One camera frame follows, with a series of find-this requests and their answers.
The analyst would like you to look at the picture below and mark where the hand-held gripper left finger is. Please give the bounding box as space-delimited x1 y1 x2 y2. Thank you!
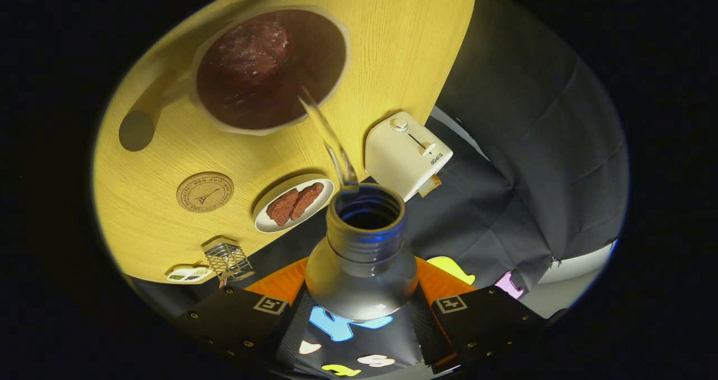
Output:
174 258 315 369

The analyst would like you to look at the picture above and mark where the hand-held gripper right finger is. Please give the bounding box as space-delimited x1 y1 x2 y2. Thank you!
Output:
407 257 547 372

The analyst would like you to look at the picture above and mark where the silver metal bottle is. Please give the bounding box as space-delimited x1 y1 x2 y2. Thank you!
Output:
305 184 419 321

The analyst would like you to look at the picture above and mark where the round wooden coaster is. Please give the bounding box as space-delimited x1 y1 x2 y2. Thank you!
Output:
176 171 234 213

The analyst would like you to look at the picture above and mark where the dark juice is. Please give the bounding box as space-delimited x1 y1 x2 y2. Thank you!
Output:
196 11 360 193

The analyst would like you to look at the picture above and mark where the cream cup with wooden handle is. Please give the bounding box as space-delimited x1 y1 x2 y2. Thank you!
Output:
118 5 352 152

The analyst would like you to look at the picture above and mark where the white oval plate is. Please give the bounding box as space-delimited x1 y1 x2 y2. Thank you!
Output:
252 173 335 234

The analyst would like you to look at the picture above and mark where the white divided bean tray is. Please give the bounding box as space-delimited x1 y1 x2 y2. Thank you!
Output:
165 265 214 284

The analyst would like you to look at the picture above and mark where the brown meat slice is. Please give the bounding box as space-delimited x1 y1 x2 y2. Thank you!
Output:
266 189 300 227
290 182 325 221

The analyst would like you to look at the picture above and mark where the toast slice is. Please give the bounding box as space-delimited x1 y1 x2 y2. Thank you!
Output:
418 174 443 198

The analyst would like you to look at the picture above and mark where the cream white toaster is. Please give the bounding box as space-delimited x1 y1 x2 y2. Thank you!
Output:
365 111 454 202

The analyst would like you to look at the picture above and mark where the wooden table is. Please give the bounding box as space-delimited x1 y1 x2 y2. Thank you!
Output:
93 0 476 284

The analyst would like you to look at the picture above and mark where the small wire basket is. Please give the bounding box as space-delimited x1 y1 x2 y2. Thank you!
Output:
201 235 256 284

